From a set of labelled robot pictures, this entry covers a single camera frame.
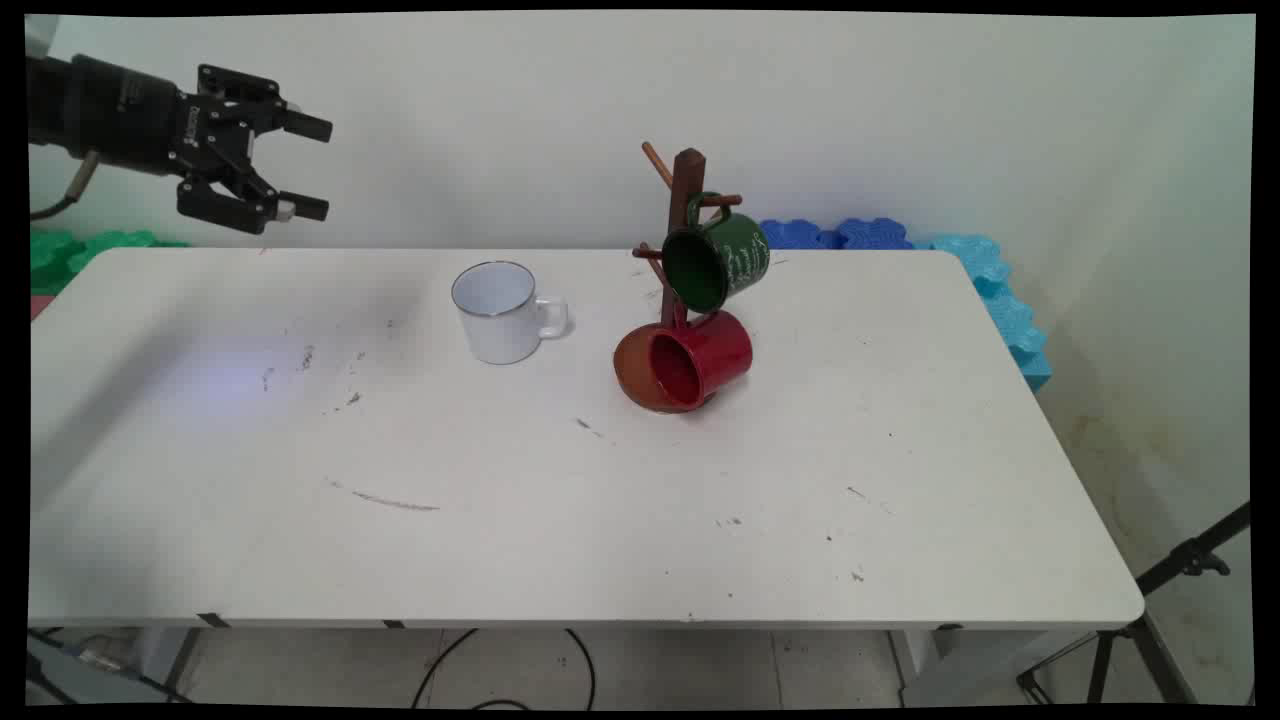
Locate black tripod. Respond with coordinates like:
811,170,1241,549
1017,500,1252,707

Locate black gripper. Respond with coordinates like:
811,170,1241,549
28,54,334,237

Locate light blue foam mat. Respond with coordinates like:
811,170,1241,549
912,233,1054,392

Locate brown wooden mug tree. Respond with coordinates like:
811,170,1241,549
613,142,746,414

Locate green foam mat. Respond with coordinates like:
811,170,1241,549
30,229,191,297

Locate black floor cable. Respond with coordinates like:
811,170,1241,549
411,628,598,712

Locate dark blue foam mat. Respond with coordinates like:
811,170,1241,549
757,217,916,251

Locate green enamel mug white print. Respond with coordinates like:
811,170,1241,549
661,192,771,314

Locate black cable grey plug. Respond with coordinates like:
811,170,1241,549
30,150,101,222

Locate black table leg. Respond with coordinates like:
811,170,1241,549
160,615,231,699

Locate red enamel mug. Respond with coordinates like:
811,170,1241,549
648,308,754,412

